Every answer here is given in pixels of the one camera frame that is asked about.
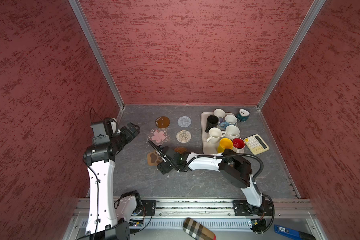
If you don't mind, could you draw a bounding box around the rattan round coaster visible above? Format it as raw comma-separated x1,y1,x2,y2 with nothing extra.
175,147,188,154

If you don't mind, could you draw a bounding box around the cork paw print coaster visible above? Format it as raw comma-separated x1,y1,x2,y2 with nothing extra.
147,152,163,166

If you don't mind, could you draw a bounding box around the pink flower coaster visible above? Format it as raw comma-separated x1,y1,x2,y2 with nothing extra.
148,129,170,146

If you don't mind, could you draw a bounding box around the multicolour woven round coaster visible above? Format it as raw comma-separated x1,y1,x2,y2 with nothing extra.
176,130,191,143

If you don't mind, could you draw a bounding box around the dark amber round coaster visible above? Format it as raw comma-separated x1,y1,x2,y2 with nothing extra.
155,116,171,129

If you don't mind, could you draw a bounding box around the grey woven round coaster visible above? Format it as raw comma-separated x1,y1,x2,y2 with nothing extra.
178,116,191,128

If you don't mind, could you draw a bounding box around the white mug with handle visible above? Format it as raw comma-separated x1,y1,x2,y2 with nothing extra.
206,128,224,144

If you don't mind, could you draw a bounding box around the yellow mug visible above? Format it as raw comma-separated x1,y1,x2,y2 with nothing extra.
217,138,233,153

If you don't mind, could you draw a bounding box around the black mug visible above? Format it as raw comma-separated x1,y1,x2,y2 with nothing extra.
205,115,219,133

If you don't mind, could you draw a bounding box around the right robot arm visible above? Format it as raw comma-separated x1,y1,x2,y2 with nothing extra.
153,145,264,216

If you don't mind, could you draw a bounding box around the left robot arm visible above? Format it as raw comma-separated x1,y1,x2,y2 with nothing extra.
82,118,142,240

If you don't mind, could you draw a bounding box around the beige tray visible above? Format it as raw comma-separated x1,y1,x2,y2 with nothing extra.
200,111,246,156

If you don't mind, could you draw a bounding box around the white mug back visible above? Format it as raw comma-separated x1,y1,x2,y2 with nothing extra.
213,109,226,125

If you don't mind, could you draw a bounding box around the white mug middle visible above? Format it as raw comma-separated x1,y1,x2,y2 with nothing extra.
222,125,240,140

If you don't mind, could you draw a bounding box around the red interior mug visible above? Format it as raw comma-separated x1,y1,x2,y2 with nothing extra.
232,138,245,154

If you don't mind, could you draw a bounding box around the white blue mug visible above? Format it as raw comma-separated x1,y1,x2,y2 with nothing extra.
220,115,237,129

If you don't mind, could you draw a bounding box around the plaid case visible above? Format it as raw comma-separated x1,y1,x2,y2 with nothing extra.
182,218,216,240

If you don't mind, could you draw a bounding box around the teal cat mug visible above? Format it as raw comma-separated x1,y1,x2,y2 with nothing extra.
236,109,250,122

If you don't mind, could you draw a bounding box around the yellow calculator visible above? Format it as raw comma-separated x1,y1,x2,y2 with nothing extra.
244,134,269,155

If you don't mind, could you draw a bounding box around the blue tool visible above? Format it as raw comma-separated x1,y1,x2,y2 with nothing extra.
274,225,316,240

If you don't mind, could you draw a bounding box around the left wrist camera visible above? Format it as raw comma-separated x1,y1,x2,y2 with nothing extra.
91,118,119,146

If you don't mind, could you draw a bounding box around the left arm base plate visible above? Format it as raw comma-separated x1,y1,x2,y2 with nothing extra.
138,200,157,216

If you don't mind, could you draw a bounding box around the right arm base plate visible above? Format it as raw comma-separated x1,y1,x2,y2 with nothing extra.
232,200,274,217

